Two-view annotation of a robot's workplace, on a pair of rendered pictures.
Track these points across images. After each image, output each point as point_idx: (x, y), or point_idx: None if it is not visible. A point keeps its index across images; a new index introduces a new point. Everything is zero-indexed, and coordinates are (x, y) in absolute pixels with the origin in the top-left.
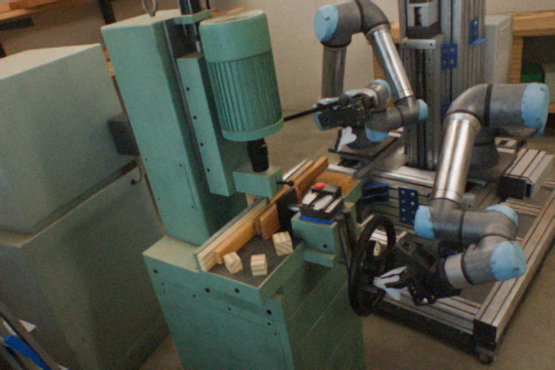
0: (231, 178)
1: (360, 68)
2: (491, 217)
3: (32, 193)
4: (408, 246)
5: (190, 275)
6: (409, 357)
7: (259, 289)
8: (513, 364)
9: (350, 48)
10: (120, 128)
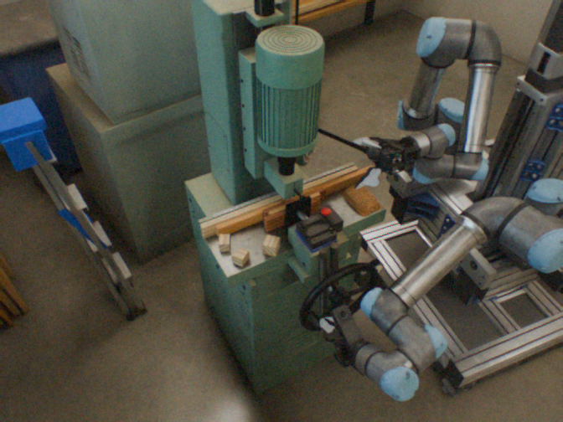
0: (261, 166)
1: None
2: (418, 337)
3: (120, 92)
4: (343, 316)
5: None
6: (386, 351)
7: (229, 277)
8: (468, 409)
9: None
10: None
